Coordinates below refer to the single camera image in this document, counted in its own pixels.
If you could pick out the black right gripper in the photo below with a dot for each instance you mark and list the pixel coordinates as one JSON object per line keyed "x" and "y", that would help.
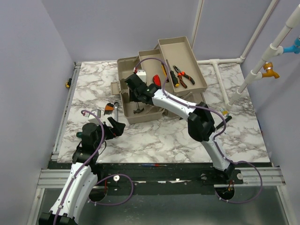
{"x": 132, "y": 97}

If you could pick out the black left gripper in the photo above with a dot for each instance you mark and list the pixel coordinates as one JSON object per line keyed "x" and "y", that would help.
{"x": 116, "y": 131}

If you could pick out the red black handled tool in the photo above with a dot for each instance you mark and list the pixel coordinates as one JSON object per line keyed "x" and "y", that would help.
{"x": 156, "y": 80}

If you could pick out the small black-handled ball hammer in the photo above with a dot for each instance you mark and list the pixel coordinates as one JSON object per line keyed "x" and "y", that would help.
{"x": 139, "y": 108}

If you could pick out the yellow utility knife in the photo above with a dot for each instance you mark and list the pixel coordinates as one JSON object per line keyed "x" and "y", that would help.
{"x": 164, "y": 70}

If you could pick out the yellow black handled screwdriver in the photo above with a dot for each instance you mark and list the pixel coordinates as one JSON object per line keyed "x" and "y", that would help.
{"x": 173, "y": 76}

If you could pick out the translucent brown tool box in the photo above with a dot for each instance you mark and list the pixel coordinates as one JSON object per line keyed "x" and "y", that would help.
{"x": 178, "y": 52}

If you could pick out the yellow black claw hammer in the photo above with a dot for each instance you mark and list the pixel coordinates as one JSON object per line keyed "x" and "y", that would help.
{"x": 222, "y": 123}

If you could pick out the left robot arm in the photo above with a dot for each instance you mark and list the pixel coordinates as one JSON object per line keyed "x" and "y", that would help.
{"x": 83, "y": 176}

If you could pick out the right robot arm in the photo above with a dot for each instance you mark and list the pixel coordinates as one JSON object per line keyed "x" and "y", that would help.
{"x": 200, "y": 122}

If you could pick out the orange hex key set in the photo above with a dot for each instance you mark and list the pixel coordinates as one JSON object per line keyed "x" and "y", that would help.
{"x": 109, "y": 108}

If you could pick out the silver ratchet combination wrench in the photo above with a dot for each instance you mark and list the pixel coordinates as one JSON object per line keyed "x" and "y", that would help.
{"x": 116, "y": 111}

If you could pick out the small green screwdriver bit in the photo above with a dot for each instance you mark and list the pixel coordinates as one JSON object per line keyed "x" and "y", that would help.
{"x": 79, "y": 134}

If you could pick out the yellow black screwdriver at edge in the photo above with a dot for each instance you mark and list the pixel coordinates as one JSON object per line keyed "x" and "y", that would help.
{"x": 68, "y": 83}

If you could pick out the yellow brass tap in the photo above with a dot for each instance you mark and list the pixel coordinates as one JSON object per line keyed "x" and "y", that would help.
{"x": 269, "y": 72}

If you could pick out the blue pipe fitting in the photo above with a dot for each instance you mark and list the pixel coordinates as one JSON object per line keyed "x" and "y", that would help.
{"x": 295, "y": 48}

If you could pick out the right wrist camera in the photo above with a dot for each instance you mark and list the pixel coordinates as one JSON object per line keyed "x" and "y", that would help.
{"x": 141, "y": 73}

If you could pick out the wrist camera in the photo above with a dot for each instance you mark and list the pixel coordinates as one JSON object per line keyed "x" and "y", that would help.
{"x": 94, "y": 118}
{"x": 141, "y": 73}

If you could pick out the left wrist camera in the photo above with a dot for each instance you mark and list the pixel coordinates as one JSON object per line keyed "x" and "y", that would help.
{"x": 94, "y": 118}

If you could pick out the black mounting rail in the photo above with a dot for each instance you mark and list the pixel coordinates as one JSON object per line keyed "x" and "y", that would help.
{"x": 182, "y": 178}

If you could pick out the white pvc pipe frame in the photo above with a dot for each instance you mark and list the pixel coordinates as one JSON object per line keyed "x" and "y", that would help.
{"x": 224, "y": 29}

